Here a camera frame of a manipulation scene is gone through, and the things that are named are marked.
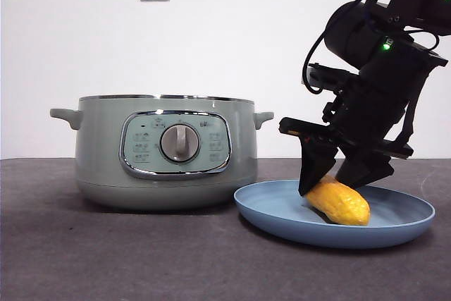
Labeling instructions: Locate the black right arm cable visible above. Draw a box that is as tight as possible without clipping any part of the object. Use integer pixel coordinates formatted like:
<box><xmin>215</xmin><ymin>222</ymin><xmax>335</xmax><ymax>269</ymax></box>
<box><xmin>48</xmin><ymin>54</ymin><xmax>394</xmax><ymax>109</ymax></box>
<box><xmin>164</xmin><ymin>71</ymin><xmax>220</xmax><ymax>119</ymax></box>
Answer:
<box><xmin>302</xmin><ymin>0</ymin><xmax>397</xmax><ymax>96</ymax></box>

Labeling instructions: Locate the yellow corn cob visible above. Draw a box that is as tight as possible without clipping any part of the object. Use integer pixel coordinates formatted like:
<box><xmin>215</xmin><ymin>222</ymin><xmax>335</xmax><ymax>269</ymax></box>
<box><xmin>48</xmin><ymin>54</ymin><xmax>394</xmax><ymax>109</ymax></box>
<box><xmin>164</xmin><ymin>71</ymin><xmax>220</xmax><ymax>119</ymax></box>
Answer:
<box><xmin>304</xmin><ymin>173</ymin><xmax>371</xmax><ymax>226</ymax></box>

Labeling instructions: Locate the green electric steamer pot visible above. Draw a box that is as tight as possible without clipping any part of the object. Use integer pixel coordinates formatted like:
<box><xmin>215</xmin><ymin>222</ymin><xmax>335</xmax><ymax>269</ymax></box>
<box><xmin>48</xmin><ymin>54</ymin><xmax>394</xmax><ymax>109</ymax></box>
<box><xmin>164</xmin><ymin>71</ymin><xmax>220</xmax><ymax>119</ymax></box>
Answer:
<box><xmin>49</xmin><ymin>94</ymin><xmax>275</xmax><ymax>211</ymax></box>

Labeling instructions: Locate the blue round plate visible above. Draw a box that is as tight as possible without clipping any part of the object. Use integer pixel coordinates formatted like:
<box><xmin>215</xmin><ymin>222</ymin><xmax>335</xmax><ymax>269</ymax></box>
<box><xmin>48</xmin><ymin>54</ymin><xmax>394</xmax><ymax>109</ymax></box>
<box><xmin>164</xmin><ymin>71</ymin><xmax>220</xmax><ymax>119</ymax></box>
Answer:
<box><xmin>234</xmin><ymin>179</ymin><xmax>435</xmax><ymax>249</ymax></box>

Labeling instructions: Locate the pale grey right camera box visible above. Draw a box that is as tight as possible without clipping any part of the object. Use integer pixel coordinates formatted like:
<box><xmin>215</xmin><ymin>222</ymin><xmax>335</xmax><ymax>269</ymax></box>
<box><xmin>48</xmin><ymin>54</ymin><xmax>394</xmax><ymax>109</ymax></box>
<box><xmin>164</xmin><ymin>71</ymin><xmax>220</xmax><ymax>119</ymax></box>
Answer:
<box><xmin>306</xmin><ymin>63</ymin><xmax>357</xmax><ymax>94</ymax></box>

